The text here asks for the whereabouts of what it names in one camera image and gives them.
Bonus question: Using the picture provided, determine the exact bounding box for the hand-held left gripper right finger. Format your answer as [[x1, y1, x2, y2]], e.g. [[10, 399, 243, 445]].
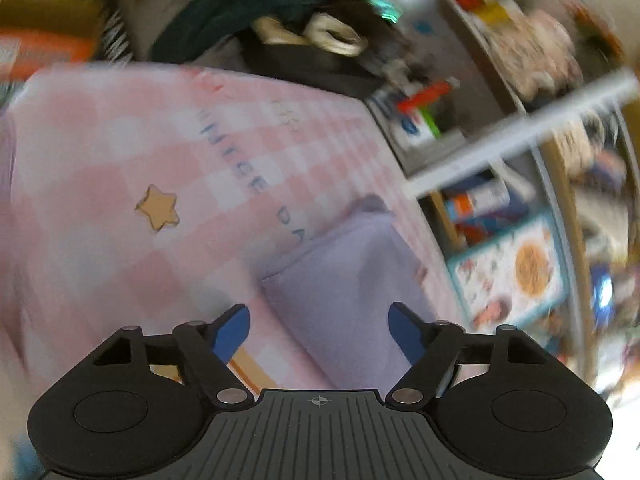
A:
[[384, 301, 552, 409]]

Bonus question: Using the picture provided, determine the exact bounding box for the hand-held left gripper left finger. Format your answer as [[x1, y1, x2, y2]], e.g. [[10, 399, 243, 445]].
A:
[[92, 302, 254, 409]]

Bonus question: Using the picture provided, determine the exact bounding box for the purple and pink sweater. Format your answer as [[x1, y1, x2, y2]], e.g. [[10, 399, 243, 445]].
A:
[[260, 194, 442, 391]]

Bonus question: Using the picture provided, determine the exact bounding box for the children's picture book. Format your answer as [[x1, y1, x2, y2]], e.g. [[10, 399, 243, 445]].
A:
[[447, 214, 572, 332]]

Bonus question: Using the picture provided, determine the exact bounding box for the white and orange carton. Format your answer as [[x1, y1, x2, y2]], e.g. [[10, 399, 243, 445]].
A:
[[444, 184, 512, 223]]

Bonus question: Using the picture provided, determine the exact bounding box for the white plastic tub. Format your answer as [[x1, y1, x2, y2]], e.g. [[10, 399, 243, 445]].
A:
[[389, 105, 452, 152]]

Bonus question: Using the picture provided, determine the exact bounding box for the white wooden bookshelf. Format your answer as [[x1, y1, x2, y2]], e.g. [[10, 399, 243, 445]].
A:
[[365, 0, 640, 411]]

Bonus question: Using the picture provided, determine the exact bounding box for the bundle of pens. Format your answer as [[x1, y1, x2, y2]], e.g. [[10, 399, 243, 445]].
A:
[[395, 77, 462, 117]]

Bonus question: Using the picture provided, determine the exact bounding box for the black box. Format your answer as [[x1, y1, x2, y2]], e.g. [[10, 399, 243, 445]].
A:
[[239, 39, 392, 102]]

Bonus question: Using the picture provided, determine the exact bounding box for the white wristwatch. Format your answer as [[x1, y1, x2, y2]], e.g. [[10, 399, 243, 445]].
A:
[[304, 14, 367, 57]]

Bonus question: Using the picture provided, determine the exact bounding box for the dark green cloth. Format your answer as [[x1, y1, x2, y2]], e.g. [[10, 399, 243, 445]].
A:
[[150, 0, 332, 62]]

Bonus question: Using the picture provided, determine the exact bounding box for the orange cardboard box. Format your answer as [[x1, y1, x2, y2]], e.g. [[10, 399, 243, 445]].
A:
[[0, 29, 99, 82]]

